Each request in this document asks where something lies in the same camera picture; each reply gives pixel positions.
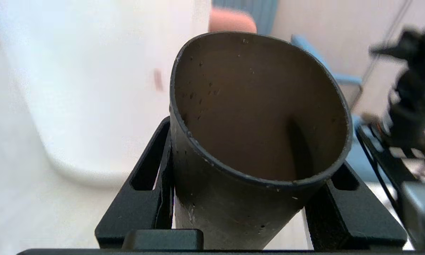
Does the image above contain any dark tapered cup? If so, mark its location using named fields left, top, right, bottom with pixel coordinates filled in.
left=169, top=31, right=353, bottom=250

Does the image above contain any white dispenser with dark tea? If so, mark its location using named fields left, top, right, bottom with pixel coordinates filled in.
left=0, top=0, right=213, bottom=188

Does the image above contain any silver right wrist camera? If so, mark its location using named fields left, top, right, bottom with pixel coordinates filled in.
left=400, top=181, right=425, bottom=250

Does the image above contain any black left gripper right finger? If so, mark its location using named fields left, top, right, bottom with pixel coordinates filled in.
left=304, top=161, right=408, bottom=250

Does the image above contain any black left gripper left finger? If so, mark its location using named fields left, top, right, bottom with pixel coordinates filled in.
left=95, top=116, right=174, bottom=249

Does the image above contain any teal bench seat cushion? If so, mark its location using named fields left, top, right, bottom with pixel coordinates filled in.
left=290, top=34, right=388, bottom=185

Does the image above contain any pink bolster cushion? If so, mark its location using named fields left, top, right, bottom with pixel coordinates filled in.
left=209, top=8, right=258, bottom=34

